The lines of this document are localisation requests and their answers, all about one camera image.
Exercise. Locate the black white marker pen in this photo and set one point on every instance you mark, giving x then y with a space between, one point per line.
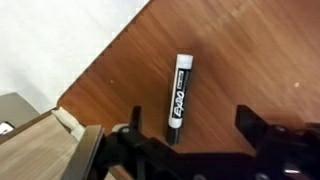
180 100

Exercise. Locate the white tape strip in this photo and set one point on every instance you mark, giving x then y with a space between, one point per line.
71 121

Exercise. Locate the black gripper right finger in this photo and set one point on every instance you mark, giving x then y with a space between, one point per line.
253 128

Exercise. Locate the brown cardboard panel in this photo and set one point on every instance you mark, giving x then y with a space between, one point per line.
36 153

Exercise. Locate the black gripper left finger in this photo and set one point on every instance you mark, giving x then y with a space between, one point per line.
135 120

